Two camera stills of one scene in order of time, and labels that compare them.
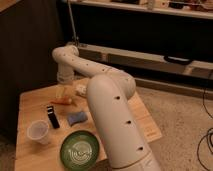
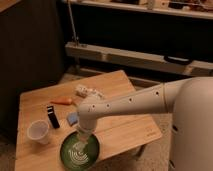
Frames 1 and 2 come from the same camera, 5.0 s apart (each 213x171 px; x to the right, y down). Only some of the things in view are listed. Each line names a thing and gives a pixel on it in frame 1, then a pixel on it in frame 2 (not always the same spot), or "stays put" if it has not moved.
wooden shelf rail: (123, 59) stays put
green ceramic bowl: (80, 150) stays put
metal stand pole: (76, 40) stays put
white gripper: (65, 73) -> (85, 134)
